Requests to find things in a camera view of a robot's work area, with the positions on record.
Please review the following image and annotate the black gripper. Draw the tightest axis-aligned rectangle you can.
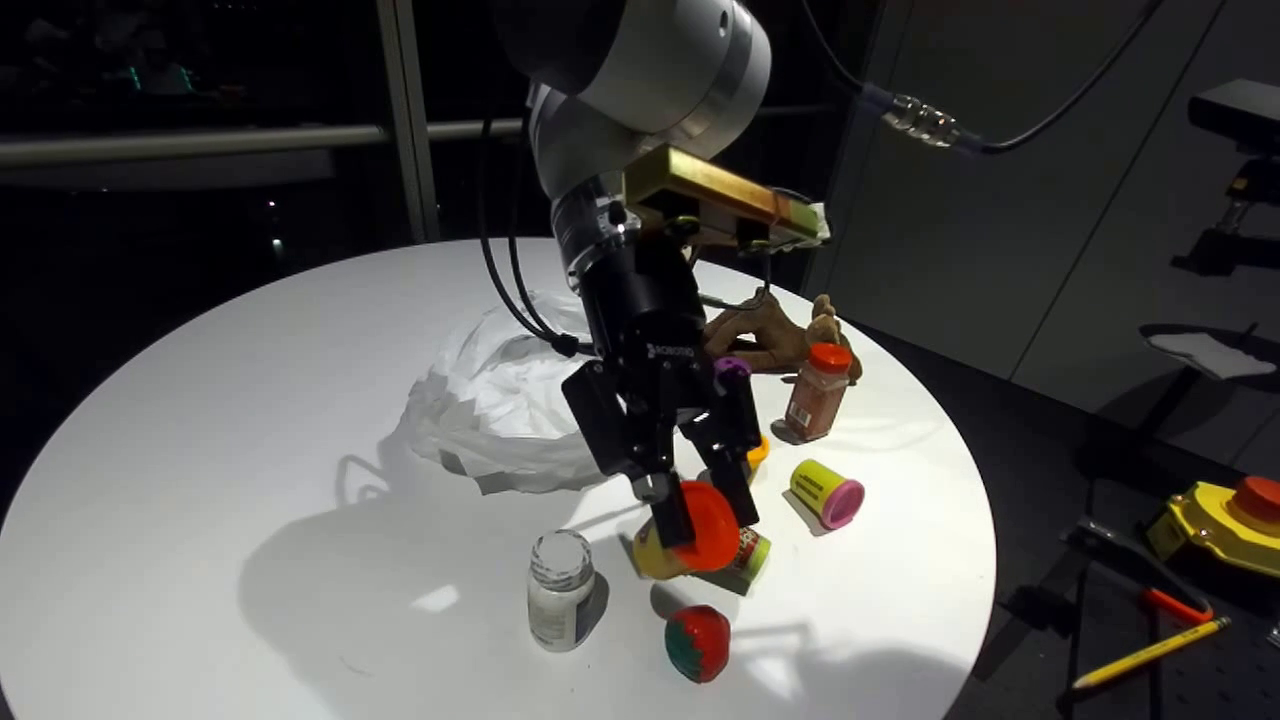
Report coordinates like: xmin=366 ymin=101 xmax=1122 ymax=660
xmin=566 ymin=243 xmax=762 ymax=547

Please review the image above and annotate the orange play dough tub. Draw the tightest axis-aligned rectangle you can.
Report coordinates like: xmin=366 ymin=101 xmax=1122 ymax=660
xmin=672 ymin=480 xmax=739 ymax=573

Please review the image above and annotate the light green play dough tub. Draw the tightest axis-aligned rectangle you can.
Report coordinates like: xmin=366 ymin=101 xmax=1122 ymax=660
xmin=789 ymin=460 xmax=865 ymax=531

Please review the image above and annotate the small jar with grey lid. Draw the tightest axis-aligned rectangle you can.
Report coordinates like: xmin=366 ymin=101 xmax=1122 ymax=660
xmin=527 ymin=528 xmax=610 ymax=654

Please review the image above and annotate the spice jar with red lid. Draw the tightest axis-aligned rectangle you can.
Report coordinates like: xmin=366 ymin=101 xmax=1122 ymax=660
xmin=779 ymin=341 xmax=852 ymax=446

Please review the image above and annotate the red play dough tub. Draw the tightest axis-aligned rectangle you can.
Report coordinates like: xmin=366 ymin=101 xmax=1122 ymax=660
xmin=663 ymin=604 xmax=731 ymax=686

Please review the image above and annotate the white plastic bag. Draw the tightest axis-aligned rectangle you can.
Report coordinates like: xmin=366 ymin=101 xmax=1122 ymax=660
xmin=391 ymin=309 xmax=600 ymax=496

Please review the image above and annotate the yellow play dough tub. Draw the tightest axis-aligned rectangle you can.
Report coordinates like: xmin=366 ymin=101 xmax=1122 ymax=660
xmin=744 ymin=440 xmax=773 ymax=475

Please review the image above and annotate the purple play dough tub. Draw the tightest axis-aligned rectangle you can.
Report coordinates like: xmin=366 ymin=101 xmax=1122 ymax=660
xmin=718 ymin=358 xmax=752 ymax=376

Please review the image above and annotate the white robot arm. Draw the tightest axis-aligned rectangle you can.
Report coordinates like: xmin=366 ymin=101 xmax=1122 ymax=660
xmin=490 ymin=0 xmax=773 ymax=547

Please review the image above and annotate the metal window railing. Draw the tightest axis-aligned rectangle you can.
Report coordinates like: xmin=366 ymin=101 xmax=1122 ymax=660
xmin=0 ymin=108 xmax=537 ymax=168

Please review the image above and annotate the yellow pencil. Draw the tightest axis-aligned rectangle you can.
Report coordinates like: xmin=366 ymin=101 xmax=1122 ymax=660
xmin=1073 ymin=617 xmax=1233 ymax=691

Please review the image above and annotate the yellow emergency stop button box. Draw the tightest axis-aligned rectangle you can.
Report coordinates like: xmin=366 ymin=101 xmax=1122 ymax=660
xmin=1150 ymin=475 xmax=1280 ymax=581

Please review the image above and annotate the red handled tool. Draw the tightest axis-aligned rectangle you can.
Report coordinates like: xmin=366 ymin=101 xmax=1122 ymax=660
xmin=1145 ymin=590 xmax=1216 ymax=625

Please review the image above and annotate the grey window post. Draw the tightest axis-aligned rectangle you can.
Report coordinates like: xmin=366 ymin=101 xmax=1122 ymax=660
xmin=378 ymin=0 xmax=439 ymax=239

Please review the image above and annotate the black camera stand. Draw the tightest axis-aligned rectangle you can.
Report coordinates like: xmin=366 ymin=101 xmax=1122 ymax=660
xmin=1077 ymin=81 xmax=1280 ymax=473

